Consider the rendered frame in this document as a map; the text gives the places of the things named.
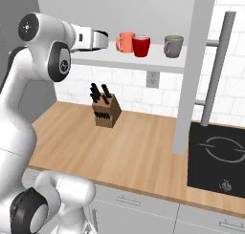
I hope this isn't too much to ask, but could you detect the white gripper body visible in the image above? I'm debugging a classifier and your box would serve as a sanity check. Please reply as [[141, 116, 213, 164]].
[[92, 29, 110, 52]]

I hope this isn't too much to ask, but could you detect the grey cabinet door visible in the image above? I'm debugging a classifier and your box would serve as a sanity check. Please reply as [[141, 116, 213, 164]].
[[171, 0, 220, 157]]

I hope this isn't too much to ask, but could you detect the orange mug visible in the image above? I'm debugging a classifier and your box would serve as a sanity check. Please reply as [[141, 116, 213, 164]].
[[115, 32, 137, 54]]

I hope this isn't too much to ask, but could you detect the red mug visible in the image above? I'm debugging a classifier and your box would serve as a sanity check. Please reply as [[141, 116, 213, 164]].
[[132, 35, 152, 58]]

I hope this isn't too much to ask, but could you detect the wooden knife block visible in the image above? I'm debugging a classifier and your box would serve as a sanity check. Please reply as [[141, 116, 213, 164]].
[[91, 94, 123, 129]]

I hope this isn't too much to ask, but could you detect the grey mug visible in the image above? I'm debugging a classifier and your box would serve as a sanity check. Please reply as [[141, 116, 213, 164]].
[[164, 34, 185, 59]]

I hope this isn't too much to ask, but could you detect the grey tall unit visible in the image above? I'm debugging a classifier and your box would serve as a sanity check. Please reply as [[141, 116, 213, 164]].
[[0, 0, 58, 125]]

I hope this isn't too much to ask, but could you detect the grey drawer front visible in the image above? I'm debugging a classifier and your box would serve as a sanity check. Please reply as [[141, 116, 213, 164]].
[[93, 182, 182, 221], [176, 202, 245, 234], [20, 167, 43, 190]]

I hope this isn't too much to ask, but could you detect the black hob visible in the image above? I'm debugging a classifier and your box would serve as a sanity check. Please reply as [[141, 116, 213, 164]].
[[187, 120, 245, 200]]

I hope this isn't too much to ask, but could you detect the grey cupboard door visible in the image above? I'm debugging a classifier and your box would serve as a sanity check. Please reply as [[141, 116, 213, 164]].
[[85, 199, 180, 234]]

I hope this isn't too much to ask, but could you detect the grey hob knob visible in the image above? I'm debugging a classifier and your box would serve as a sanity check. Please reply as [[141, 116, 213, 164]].
[[219, 179, 234, 193]]

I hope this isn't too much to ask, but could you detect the grey wall cabinet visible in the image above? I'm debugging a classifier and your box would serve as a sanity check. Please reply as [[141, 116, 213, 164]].
[[33, 0, 197, 74]]

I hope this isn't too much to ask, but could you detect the black knife handle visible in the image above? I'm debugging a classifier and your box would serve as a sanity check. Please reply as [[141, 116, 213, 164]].
[[100, 83, 113, 99], [89, 82, 103, 104]]

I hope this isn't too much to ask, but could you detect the grey wall socket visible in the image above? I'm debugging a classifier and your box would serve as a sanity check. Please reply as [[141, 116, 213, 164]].
[[145, 70, 161, 90]]

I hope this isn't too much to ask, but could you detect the grey bar door handle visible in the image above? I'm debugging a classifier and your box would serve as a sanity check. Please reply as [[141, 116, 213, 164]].
[[194, 11, 237, 128]]

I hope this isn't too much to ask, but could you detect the grey drawer handle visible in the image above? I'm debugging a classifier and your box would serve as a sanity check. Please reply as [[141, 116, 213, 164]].
[[115, 195, 143, 207], [218, 220, 245, 233]]

